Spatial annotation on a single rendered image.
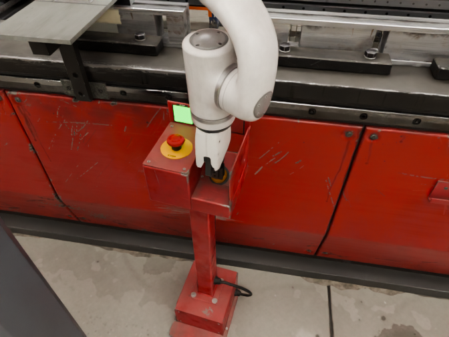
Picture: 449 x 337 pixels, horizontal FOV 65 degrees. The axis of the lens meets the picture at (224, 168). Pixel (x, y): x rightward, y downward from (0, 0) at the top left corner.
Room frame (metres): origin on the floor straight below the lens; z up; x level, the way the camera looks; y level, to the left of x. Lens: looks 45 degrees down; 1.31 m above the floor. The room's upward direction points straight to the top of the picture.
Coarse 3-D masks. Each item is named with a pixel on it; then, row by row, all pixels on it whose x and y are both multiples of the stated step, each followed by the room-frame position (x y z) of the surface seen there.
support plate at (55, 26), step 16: (48, 0) 0.87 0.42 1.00; (96, 0) 0.87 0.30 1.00; (112, 0) 0.88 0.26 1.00; (16, 16) 0.78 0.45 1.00; (32, 16) 0.78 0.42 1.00; (48, 16) 0.78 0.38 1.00; (64, 16) 0.78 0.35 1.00; (80, 16) 0.78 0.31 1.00; (96, 16) 0.79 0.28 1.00; (0, 32) 0.70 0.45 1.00; (16, 32) 0.70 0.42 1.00; (32, 32) 0.70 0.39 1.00; (48, 32) 0.70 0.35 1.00; (64, 32) 0.70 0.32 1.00; (80, 32) 0.71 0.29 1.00
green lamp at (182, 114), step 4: (176, 108) 0.68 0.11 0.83; (180, 108) 0.68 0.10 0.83; (184, 108) 0.68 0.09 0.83; (188, 108) 0.68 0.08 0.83; (176, 112) 0.69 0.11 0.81; (180, 112) 0.68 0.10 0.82; (184, 112) 0.68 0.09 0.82; (188, 112) 0.68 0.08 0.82; (176, 116) 0.69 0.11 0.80; (180, 116) 0.68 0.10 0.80; (184, 116) 0.68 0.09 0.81; (188, 116) 0.68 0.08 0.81; (176, 120) 0.69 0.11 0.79; (180, 120) 0.68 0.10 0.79; (184, 120) 0.68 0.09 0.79; (188, 120) 0.68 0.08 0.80
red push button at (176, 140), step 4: (168, 136) 0.61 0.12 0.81; (172, 136) 0.60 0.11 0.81; (176, 136) 0.60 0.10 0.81; (180, 136) 0.60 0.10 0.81; (168, 140) 0.59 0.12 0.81; (172, 140) 0.59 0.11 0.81; (176, 140) 0.59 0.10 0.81; (180, 140) 0.59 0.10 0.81; (184, 140) 0.60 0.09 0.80; (168, 144) 0.58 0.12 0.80; (172, 144) 0.58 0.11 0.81; (176, 144) 0.58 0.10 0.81; (180, 144) 0.58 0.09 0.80; (172, 148) 0.59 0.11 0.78; (176, 148) 0.59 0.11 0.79; (180, 148) 0.59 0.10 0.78
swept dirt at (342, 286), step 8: (104, 248) 0.83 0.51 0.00; (112, 248) 0.83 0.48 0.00; (136, 256) 0.80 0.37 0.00; (144, 256) 0.80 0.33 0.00; (152, 256) 0.80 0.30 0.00; (160, 256) 0.80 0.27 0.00; (168, 256) 0.79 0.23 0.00; (216, 264) 0.76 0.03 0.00; (312, 280) 0.69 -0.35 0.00; (320, 280) 0.69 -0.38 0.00; (328, 280) 0.68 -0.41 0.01; (344, 288) 0.65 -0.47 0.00; (352, 288) 0.65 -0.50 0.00; (360, 288) 0.65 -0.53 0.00; (368, 288) 0.65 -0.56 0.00; (376, 288) 0.65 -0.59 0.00; (424, 296) 0.62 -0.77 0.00
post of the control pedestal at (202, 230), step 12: (192, 216) 0.57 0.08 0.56; (204, 216) 0.56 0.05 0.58; (192, 228) 0.57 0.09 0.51; (204, 228) 0.56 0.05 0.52; (192, 240) 0.58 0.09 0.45; (204, 240) 0.56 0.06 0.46; (204, 252) 0.57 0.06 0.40; (204, 264) 0.57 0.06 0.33; (204, 276) 0.57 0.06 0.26; (204, 288) 0.57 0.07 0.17
